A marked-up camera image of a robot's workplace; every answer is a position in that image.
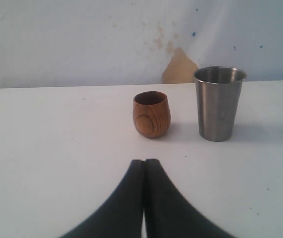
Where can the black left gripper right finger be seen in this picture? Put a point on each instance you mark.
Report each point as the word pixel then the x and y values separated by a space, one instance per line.
pixel 168 214

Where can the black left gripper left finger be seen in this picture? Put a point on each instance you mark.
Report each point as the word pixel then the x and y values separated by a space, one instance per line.
pixel 121 215

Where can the brown wooden cup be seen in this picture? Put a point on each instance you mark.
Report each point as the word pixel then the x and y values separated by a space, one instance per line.
pixel 151 114

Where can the stainless steel cup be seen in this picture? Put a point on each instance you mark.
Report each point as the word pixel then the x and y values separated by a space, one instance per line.
pixel 218 91

